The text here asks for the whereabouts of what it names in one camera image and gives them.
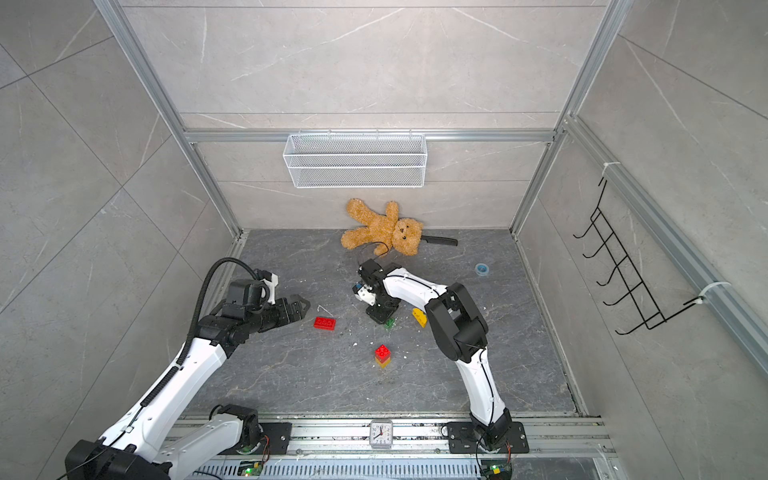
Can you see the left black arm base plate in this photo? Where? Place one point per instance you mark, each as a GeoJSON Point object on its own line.
{"type": "Point", "coordinates": [275, 435]}

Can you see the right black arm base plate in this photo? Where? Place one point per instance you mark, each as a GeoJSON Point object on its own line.
{"type": "Point", "coordinates": [467, 438]}

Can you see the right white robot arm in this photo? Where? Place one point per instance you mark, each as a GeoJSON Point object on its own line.
{"type": "Point", "coordinates": [459, 330]}

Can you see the yellow small lego brick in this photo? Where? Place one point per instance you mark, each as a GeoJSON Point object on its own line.
{"type": "Point", "coordinates": [383, 362]}

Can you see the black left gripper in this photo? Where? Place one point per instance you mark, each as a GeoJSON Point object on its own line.
{"type": "Point", "coordinates": [288, 317]}

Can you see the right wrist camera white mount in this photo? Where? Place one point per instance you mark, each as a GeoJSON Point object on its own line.
{"type": "Point", "coordinates": [364, 294]}

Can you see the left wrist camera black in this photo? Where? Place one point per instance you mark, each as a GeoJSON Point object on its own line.
{"type": "Point", "coordinates": [252, 294]}

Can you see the black wire hook rack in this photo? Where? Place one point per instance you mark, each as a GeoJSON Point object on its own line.
{"type": "Point", "coordinates": [625, 272]}

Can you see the small white clock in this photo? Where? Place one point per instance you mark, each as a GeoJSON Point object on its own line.
{"type": "Point", "coordinates": [381, 434]}

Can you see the black comb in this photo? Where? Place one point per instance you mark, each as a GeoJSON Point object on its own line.
{"type": "Point", "coordinates": [439, 240]}

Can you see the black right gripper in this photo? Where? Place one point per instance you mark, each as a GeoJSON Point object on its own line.
{"type": "Point", "coordinates": [373, 311]}

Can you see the red small lego brick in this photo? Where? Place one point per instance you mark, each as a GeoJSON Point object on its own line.
{"type": "Point", "coordinates": [382, 353]}

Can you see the blue tape roll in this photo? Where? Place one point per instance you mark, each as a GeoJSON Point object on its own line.
{"type": "Point", "coordinates": [482, 270]}

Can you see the white wire mesh basket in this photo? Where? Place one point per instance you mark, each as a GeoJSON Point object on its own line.
{"type": "Point", "coordinates": [356, 160]}

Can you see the brown teddy bear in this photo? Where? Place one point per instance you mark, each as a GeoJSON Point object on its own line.
{"type": "Point", "coordinates": [386, 231]}

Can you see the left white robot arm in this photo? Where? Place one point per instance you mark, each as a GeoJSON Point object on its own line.
{"type": "Point", "coordinates": [134, 448]}

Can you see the red long lego brick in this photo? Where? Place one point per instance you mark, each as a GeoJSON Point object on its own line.
{"type": "Point", "coordinates": [325, 323]}

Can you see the yellow long lego brick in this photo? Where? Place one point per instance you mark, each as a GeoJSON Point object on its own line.
{"type": "Point", "coordinates": [420, 317]}

